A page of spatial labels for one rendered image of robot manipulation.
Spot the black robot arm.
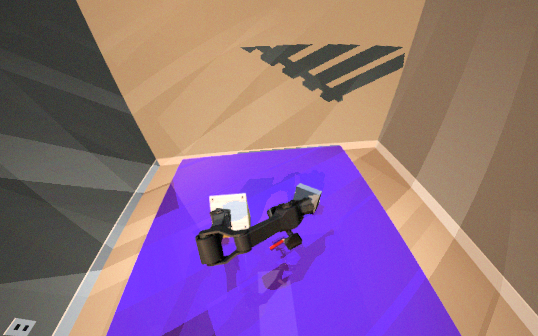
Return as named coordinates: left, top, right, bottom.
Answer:
left=194, top=198, right=314, bottom=267

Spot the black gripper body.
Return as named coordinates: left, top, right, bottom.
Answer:
left=267, top=209, right=303, bottom=250

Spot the grey sloped panel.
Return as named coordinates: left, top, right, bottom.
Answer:
left=293, top=183, right=322, bottom=213

